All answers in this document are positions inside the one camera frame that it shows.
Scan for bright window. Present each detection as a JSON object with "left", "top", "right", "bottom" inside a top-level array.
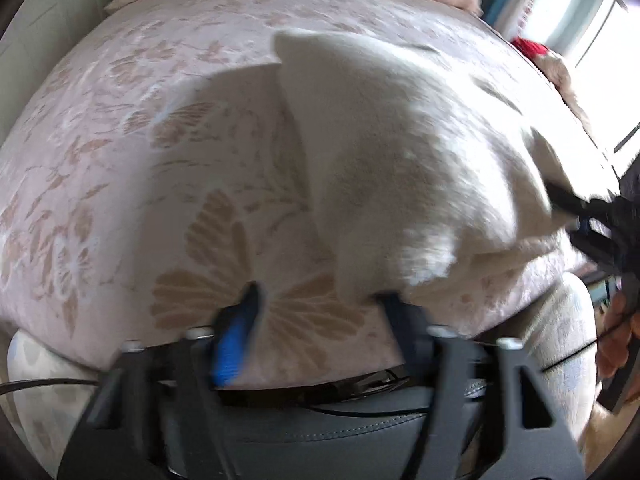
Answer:
[{"left": 525, "top": 0, "right": 640, "bottom": 156}]

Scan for white patterned mattress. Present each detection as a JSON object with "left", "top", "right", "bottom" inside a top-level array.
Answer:
[{"left": 7, "top": 272, "right": 601, "bottom": 480}]

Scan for black cable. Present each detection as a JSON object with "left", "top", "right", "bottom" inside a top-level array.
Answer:
[
  {"left": 542, "top": 317, "right": 638, "bottom": 373},
  {"left": 0, "top": 377, "right": 103, "bottom": 396}
]

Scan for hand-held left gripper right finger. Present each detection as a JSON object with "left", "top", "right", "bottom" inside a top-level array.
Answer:
[{"left": 380, "top": 292, "right": 586, "bottom": 480}]

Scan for grey leather bed frame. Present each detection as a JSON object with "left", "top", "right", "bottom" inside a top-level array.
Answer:
[{"left": 165, "top": 370, "right": 501, "bottom": 480}]

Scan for pink butterfly blanket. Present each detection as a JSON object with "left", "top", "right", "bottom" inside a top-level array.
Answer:
[{"left": 0, "top": 0, "right": 626, "bottom": 391}]

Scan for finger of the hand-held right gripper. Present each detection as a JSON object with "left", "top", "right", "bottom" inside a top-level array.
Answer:
[
  {"left": 570, "top": 225, "right": 626, "bottom": 273},
  {"left": 545, "top": 182, "right": 608, "bottom": 221}
]

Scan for person's right hand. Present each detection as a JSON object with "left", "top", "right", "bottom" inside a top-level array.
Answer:
[{"left": 597, "top": 292, "right": 633, "bottom": 382}]

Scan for cream quilted cloth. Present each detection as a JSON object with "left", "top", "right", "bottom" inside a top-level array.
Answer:
[{"left": 532, "top": 50, "right": 593, "bottom": 133}]

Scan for beige knit sweater black hearts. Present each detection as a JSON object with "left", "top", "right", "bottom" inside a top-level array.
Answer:
[{"left": 272, "top": 27, "right": 581, "bottom": 306}]

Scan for white wardrobe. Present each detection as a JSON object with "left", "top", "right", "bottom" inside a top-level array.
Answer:
[{"left": 0, "top": 0, "right": 131, "bottom": 61}]

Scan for red cloth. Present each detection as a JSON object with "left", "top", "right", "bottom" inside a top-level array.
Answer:
[{"left": 510, "top": 36, "right": 551, "bottom": 61}]

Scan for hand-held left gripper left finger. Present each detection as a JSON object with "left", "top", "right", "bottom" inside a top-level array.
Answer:
[{"left": 57, "top": 282, "right": 266, "bottom": 480}]

